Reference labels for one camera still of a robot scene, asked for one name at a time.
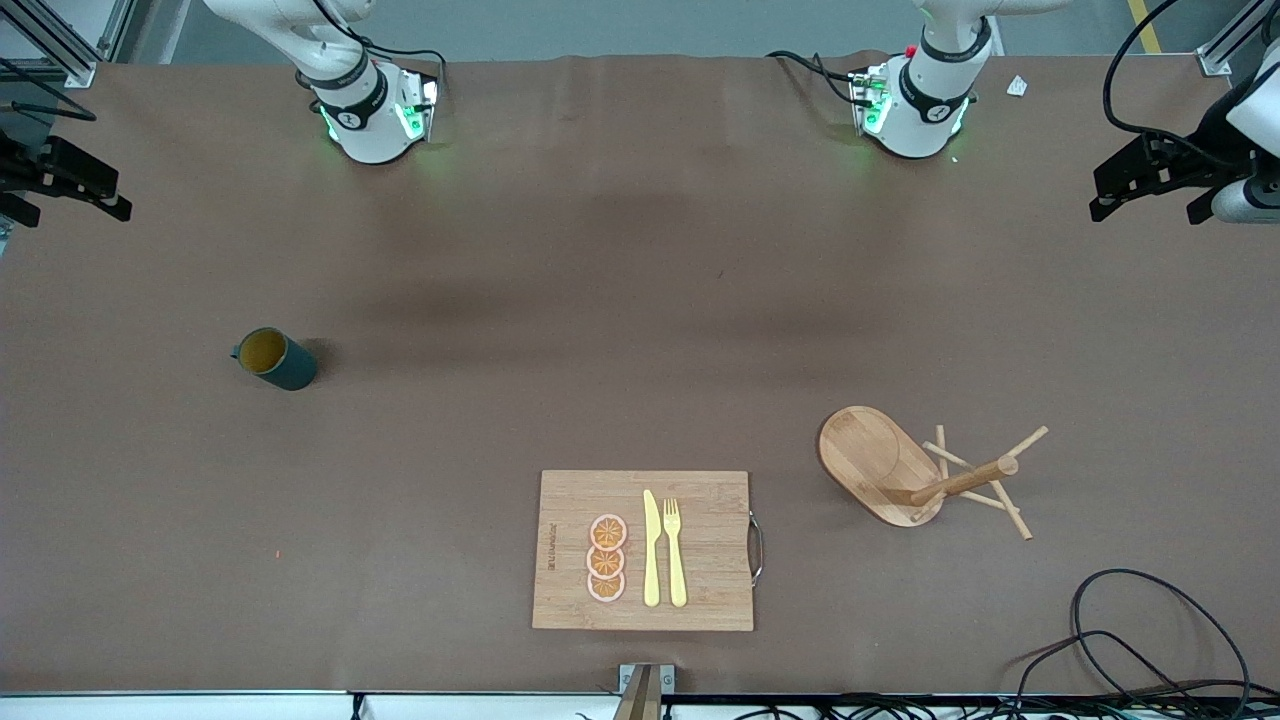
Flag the teal cup with yellow inside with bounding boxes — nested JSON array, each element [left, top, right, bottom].
[[231, 327, 319, 392]]

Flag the wooden cup rack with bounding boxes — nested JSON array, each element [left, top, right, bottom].
[[818, 405, 1050, 542]]

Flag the brown table cover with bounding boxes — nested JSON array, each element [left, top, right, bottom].
[[0, 52, 1280, 696]]

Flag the bamboo cutting board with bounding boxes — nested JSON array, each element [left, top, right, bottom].
[[532, 470, 766, 633]]

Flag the yellow plastic fork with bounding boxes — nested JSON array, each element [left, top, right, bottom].
[[663, 498, 689, 609]]

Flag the yellow plastic knife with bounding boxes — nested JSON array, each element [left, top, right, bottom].
[[642, 489, 663, 608]]

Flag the aluminium frame profile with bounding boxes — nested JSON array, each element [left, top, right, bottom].
[[0, 0, 136, 89], [1197, 0, 1280, 77]]

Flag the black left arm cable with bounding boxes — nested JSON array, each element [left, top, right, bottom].
[[1102, 0, 1280, 139]]

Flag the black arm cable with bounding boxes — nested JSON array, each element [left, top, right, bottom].
[[310, 0, 448, 101], [1102, 0, 1280, 139]]

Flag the black base cable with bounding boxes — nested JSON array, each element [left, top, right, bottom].
[[766, 50, 863, 106]]

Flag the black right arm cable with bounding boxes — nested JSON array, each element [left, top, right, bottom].
[[310, 0, 448, 101]]

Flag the looped black cable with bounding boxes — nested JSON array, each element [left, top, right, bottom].
[[1010, 630, 1231, 720], [1072, 568, 1251, 701]]

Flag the white table edge rail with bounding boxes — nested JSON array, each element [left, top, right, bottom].
[[0, 690, 1280, 720]]

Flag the metal camera bracket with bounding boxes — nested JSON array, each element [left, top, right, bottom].
[[618, 663, 676, 720]]

